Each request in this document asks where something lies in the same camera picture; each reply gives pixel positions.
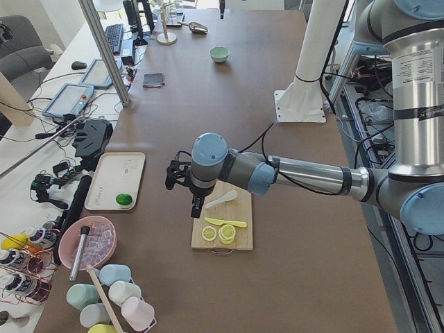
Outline aluminium frame post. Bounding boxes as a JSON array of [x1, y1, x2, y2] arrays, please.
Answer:
[[78, 0, 130, 107]]

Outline stacked lemon slices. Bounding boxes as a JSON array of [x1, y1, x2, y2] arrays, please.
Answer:
[[219, 224, 237, 244]]

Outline black long bar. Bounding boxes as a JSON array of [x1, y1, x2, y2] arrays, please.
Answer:
[[53, 175, 92, 266]]

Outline white cup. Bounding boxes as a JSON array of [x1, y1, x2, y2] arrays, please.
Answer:
[[108, 281, 142, 307]]

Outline black power box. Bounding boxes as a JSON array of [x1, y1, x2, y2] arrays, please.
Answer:
[[120, 39, 135, 66]]

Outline yellow cup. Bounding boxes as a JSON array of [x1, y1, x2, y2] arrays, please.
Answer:
[[87, 323, 117, 333]]

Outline pink cup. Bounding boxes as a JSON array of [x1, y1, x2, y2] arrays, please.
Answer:
[[121, 296, 157, 332]]

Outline metal cylinder muddler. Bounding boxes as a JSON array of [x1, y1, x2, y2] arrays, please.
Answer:
[[69, 226, 90, 282]]

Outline green cup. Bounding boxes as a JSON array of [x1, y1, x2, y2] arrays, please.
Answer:
[[66, 284, 99, 311]]

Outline black gripper part on desk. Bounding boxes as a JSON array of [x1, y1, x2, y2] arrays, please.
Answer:
[[72, 119, 113, 172]]

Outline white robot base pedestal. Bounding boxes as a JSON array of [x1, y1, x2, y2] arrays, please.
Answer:
[[275, 0, 348, 123]]

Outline single lemon slice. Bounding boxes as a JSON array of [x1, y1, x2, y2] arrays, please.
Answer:
[[201, 226, 218, 241]]

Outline white ceramic spoon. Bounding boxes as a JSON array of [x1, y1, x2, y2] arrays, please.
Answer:
[[205, 189, 238, 210]]

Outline grey folded cloth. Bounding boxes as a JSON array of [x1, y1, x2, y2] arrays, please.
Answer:
[[142, 73, 165, 88]]

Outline grey office chair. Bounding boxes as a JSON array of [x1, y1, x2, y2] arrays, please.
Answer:
[[1, 15, 55, 82]]

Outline bamboo cutting board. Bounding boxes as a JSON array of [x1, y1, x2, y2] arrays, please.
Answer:
[[191, 183, 253, 252]]

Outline green lime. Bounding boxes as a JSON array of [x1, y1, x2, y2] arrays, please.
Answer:
[[115, 193, 133, 206]]

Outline far teach pendant tablet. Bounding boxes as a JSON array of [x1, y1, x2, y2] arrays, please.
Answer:
[[80, 59, 112, 89]]

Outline black keyboard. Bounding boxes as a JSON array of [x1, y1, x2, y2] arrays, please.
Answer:
[[105, 24, 124, 55]]

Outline yellow plastic knife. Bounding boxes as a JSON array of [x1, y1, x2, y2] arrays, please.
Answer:
[[204, 217, 248, 228]]

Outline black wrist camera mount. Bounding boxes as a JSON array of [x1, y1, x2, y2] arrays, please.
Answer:
[[165, 150, 191, 190]]

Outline pink bowl with ice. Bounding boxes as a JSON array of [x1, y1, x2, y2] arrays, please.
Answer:
[[58, 216, 117, 271]]

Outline teach pendant tablet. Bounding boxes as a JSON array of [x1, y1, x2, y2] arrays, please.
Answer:
[[80, 59, 112, 89], [42, 84, 94, 119]]

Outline near teach pendant tablet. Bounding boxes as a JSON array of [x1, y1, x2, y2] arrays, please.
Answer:
[[42, 84, 94, 119]]

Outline black computer mouse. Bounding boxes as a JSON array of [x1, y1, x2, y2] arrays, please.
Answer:
[[71, 61, 87, 70]]

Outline pale blue cup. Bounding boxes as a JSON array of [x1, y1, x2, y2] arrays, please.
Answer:
[[79, 303, 111, 328]]

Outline yellow lemon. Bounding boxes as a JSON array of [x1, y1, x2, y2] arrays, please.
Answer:
[[1, 234, 28, 250]]

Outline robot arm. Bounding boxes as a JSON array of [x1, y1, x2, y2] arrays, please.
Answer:
[[187, 1, 443, 235]]

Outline copper wire bottle rack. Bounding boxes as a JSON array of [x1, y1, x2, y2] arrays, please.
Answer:
[[1, 228, 58, 305]]

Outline wooden round stand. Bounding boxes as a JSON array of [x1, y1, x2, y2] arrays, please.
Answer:
[[156, 3, 177, 45]]

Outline green ceramic bowl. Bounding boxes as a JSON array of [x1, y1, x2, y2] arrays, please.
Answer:
[[210, 46, 230, 63]]

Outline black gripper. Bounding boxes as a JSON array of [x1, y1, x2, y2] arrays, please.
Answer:
[[190, 180, 215, 219]]

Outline cream rabbit tray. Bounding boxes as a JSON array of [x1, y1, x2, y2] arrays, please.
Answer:
[[84, 152, 145, 211]]

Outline metal scoop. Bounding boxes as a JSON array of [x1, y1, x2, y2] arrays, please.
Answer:
[[178, 21, 208, 35]]

